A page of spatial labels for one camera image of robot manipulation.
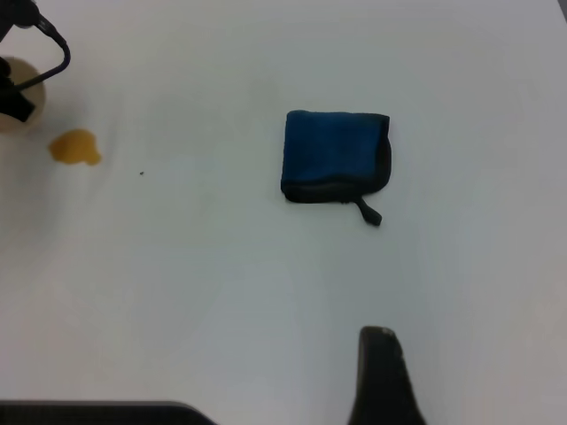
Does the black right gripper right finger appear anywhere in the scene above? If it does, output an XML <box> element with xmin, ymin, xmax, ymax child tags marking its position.
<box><xmin>347</xmin><ymin>326</ymin><xmax>427</xmax><ymax>425</ymax></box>

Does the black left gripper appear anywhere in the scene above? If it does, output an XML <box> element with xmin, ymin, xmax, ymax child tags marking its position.
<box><xmin>0</xmin><ymin>0</ymin><xmax>41</xmax><ymax>123</ymax></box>

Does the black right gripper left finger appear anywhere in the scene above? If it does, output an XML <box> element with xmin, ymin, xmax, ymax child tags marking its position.
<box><xmin>0</xmin><ymin>400</ymin><xmax>218</xmax><ymax>425</ymax></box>

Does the white paper coffee cup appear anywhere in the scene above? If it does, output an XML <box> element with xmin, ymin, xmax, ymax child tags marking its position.
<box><xmin>0</xmin><ymin>56</ymin><xmax>48</xmax><ymax>134</ymax></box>

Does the blue cloth with black trim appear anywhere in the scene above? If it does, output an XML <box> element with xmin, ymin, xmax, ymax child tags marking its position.
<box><xmin>280</xmin><ymin>109</ymin><xmax>392</xmax><ymax>228</ymax></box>

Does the brown liquid spill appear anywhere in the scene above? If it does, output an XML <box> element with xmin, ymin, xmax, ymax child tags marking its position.
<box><xmin>48</xmin><ymin>128</ymin><xmax>103</xmax><ymax>168</ymax></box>

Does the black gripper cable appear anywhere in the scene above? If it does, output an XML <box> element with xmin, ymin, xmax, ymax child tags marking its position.
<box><xmin>16</xmin><ymin>12</ymin><xmax>72</xmax><ymax>92</ymax></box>

